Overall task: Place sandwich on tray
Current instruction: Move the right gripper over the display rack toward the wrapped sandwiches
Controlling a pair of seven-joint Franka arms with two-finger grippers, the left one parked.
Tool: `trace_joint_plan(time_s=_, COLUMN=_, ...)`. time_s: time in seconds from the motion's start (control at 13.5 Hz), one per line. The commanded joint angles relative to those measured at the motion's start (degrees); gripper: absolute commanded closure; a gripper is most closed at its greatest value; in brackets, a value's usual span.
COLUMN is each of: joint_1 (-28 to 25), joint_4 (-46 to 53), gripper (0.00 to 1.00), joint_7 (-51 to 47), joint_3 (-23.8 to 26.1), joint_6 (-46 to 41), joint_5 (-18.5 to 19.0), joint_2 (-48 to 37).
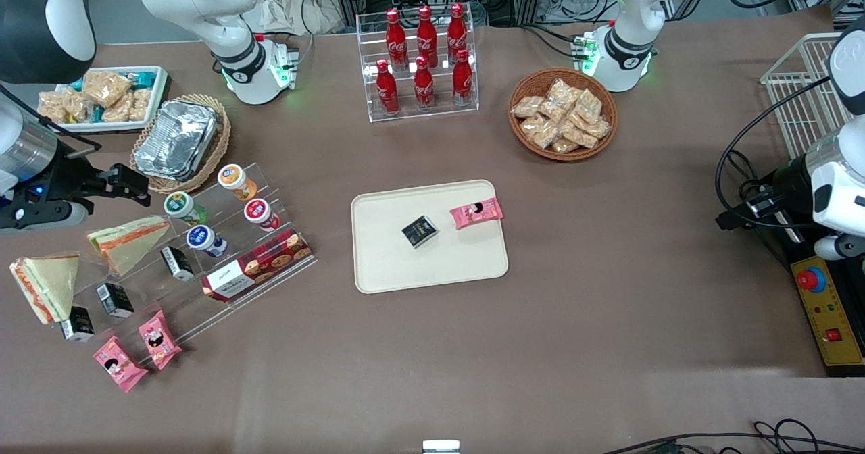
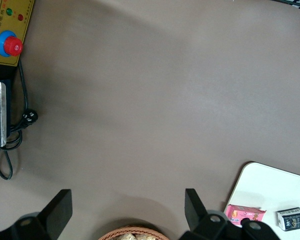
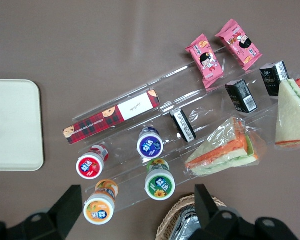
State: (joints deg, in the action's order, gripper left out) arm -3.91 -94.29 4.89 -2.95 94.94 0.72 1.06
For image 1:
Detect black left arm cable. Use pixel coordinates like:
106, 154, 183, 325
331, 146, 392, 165
716, 74, 833, 232

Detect clear acrylic bottle rack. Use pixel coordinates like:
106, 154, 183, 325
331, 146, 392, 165
355, 4, 480, 124

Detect stacked foil containers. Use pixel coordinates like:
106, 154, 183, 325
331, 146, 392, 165
133, 99, 219, 182

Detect triangle sandwich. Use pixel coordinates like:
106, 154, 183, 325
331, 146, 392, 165
9, 252, 81, 326
86, 216, 172, 276

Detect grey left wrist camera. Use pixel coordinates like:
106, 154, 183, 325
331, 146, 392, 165
814, 233, 865, 263

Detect blue lid cup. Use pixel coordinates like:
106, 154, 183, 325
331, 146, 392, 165
186, 224, 228, 259

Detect clear bag of rice crackers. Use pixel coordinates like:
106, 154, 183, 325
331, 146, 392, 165
101, 93, 136, 124
128, 88, 153, 123
81, 69, 134, 109
36, 88, 94, 126

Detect black box with gold print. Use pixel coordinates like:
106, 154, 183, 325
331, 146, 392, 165
401, 216, 439, 249

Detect crumpled beige cloth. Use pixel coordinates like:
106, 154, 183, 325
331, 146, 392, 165
251, 0, 347, 37

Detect white rectangular snack bin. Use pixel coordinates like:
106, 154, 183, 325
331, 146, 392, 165
47, 66, 170, 134

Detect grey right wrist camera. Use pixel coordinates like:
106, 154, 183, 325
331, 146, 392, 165
0, 199, 93, 232

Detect round brown wicker basket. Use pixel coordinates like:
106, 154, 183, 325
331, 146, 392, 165
508, 67, 619, 163

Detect red lid cup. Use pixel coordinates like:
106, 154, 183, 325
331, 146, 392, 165
243, 198, 281, 232

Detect clear acrylic stepped display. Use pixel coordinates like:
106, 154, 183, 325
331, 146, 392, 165
43, 163, 319, 368

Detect black floor cable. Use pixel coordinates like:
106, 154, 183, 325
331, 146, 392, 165
600, 418, 865, 454

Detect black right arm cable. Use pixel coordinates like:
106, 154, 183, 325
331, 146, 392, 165
0, 84, 103, 152

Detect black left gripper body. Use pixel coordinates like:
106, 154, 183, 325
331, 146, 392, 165
770, 155, 816, 224

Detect green lid cup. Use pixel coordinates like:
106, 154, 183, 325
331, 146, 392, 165
164, 191, 209, 227

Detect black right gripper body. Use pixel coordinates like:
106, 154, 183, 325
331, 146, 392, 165
20, 151, 117, 213

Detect small black carton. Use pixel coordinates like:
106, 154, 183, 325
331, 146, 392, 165
159, 245, 196, 283
95, 282, 135, 320
59, 305, 96, 343

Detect pink snack pack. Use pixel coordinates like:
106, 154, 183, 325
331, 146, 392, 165
138, 309, 184, 372
450, 197, 505, 230
92, 336, 149, 394

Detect white wire basket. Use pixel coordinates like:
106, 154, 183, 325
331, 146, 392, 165
760, 32, 847, 161

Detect beige plastic tray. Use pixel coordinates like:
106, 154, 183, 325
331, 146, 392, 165
351, 180, 510, 295

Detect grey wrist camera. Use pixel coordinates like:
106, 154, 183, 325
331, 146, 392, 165
814, 233, 865, 263
0, 199, 93, 232

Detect red plaid cookie box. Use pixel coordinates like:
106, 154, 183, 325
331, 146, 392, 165
201, 229, 314, 303

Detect red cola bottle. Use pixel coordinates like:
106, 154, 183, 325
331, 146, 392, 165
412, 55, 436, 111
451, 49, 474, 107
375, 59, 400, 116
416, 5, 439, 70
447, 3, 469, 63
385, 8, 409, 71

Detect yellow emergency stop box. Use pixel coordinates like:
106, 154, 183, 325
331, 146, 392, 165
789, 255, 865, 368

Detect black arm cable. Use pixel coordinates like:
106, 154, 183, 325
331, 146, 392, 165
0, 84, 103, 152
716, 74, 833, 232

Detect oval wicker basket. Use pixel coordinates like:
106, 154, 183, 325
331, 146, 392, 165
129, 93, 232, 195

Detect orange lid cup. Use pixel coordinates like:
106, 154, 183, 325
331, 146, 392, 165
218, 163, 259, 202

